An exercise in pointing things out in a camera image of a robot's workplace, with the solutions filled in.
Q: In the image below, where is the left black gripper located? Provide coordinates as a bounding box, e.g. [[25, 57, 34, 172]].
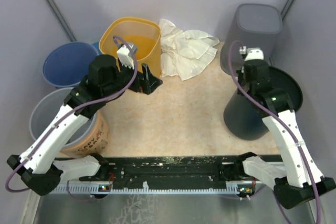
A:
[[103, 57, 162, 98]]

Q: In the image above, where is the dark navy round bin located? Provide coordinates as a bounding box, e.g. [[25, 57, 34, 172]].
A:
[[223, 65, 304, 141]]

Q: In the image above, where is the yellow slatted bin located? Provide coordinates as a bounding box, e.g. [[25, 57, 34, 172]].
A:
[[99, 17, 161, 77]]

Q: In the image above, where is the grey slatted bin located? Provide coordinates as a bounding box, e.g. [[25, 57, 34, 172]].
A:
[[220, 4, 282, 74]]

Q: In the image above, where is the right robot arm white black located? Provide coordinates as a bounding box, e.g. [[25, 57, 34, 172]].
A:
[[234, 59, 335, 209]]

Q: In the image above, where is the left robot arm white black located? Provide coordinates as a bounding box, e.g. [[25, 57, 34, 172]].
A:
[[7, 55, 163, 196]]

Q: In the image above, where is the white crumpled cloth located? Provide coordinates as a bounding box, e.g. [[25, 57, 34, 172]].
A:
[[159, 18, 219, 81]]

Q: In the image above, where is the blue cloth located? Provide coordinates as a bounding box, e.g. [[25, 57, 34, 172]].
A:
[[92, 41, 101, 55]]

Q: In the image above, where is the tan printed paper bucket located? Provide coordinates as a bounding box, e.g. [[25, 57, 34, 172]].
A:
[[60, 111, 110, 158]]

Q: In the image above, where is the blue round bin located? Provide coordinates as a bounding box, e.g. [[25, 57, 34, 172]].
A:
[[42, 41, 99, 88]]

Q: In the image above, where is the grey translucent round bin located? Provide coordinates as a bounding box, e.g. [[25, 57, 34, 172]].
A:
[[29, 87, 98, 148]]

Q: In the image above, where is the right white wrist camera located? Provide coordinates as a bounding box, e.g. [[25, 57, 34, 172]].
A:
[[239, 46, 264, 61]]

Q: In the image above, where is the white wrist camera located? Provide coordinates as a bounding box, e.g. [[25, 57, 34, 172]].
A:
[[117, 44, 134, 69], [239, 46, 264, 61]]

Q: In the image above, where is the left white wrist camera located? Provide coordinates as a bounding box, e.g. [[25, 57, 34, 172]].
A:
[[117, 44, 134, 69]]

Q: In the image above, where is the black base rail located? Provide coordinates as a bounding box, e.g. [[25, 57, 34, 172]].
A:
[[79, 156, 250, 190]]

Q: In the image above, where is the white comb cable duct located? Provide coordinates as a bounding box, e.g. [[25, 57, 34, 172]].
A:
[[51, 182, 252, 195]]

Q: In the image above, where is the left aluminium corner post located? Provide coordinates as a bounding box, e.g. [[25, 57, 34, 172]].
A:
[[45, 0, 77, 42]]

